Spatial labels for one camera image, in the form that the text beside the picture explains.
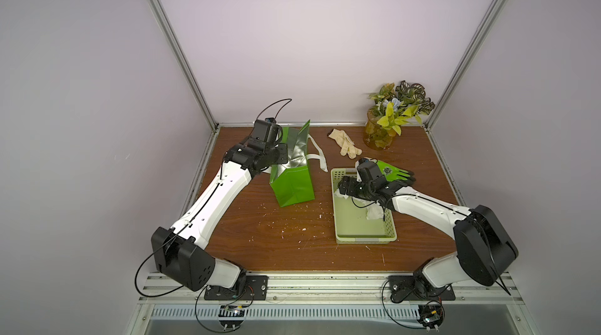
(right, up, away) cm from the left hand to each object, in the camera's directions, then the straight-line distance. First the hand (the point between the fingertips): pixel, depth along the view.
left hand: (286, 149), depth 79 cm
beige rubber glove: (+26, +3, +31) cm, 41 cm away
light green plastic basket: (+24, -28, +6) cm, 37 cm away
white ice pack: (+32, -23, +7) cm, 40 cm away
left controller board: (-17, -51, -7) cm, 54 cm away
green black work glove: (+45, -11, +22) cm, 51 cm away
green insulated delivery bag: (+2, -12, +2) cm, 12 cm away
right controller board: (+45, -51, -9) cm, 69 cm away
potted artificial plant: (+43, +17, +13) cm, 48 cm away
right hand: (+22, -13, +9) cm, 27 cm away
